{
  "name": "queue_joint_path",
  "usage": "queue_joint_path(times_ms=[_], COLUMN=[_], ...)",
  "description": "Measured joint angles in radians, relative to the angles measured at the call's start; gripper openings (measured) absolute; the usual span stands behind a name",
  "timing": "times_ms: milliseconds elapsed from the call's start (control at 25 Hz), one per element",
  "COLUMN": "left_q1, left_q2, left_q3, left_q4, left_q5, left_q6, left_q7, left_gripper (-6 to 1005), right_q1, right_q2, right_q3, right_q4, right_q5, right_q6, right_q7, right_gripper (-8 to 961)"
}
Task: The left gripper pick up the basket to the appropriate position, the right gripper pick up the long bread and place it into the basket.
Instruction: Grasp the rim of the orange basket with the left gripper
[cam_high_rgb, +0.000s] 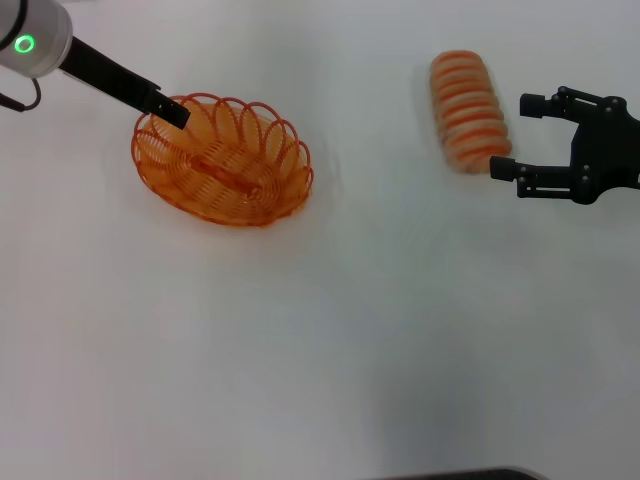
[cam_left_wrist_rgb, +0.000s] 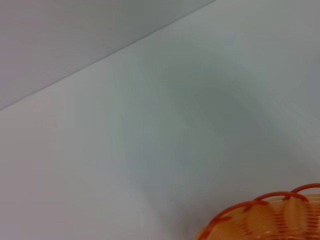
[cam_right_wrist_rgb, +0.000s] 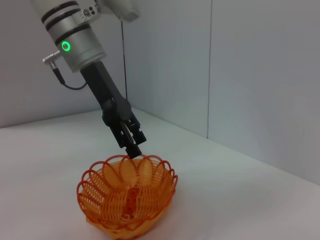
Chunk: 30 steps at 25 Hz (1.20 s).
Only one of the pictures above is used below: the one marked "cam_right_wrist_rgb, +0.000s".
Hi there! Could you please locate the orange wire basket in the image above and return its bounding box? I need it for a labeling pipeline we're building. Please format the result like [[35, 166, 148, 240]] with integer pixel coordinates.
[[76, 154, 179, 240]]

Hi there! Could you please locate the thin black hanging cable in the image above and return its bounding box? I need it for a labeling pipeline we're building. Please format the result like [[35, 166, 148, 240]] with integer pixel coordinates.
[[120, 19, 129, 101]]

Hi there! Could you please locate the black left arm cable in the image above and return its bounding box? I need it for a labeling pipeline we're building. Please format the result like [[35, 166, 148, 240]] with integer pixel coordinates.
[[41, 49, 89, 91]]

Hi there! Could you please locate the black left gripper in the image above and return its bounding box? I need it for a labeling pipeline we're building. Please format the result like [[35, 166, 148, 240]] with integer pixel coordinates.
[[79, 60, 147, 160]]

